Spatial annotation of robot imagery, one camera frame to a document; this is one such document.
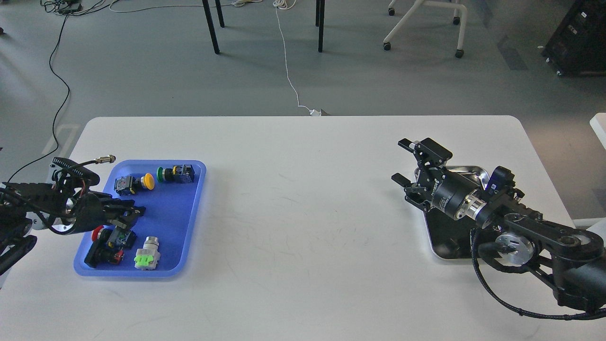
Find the yellow push button switch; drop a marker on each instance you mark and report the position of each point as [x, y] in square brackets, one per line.
[131, 185]

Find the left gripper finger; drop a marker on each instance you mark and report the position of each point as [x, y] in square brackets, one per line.
[124, 222]
[125, 207]

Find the black equipment case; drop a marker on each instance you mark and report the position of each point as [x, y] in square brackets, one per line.
[578, 45]

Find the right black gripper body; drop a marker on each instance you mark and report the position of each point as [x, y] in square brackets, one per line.
[452, 190]

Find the green white push button switch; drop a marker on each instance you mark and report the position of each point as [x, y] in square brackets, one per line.
[147, 257]

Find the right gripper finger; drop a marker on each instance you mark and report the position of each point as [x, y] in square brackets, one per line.
[418, 194]
[431, 157]

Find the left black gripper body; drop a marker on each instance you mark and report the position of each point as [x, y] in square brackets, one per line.
[93, 210]

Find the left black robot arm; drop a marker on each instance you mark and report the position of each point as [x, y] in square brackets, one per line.
[65, 206]

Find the white table edge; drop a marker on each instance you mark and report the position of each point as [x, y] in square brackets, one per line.
[598, 124]

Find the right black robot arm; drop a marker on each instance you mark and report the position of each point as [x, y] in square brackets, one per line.
[507, 235]

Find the black red selector switch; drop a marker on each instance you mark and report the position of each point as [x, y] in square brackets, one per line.
[98, 253]

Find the blue plastic tray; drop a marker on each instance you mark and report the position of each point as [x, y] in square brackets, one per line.
[171, 210]

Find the red push button switch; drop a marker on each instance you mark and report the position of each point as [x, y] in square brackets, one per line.
[115, 239]

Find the silver metal tray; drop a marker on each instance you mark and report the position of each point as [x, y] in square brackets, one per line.
[450, 239]

